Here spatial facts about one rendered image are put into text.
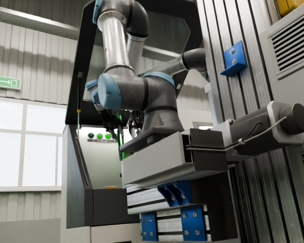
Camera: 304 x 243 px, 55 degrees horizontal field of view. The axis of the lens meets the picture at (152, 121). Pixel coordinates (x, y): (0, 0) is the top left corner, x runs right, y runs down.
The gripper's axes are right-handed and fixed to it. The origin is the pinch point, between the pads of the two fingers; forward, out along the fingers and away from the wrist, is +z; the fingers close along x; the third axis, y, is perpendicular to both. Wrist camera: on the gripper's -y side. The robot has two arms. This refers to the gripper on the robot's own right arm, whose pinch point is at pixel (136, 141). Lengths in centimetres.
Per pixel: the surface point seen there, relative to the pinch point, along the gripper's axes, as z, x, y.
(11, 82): -216, -89, -377
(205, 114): -27, 63, -14
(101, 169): 10.9, -13.3, -32.3
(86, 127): -17.6, -23.5, -29.3
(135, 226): 48, -12, 22
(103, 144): -6.4, -11.2, -32.3
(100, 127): -17.8, -14.0, -29.3
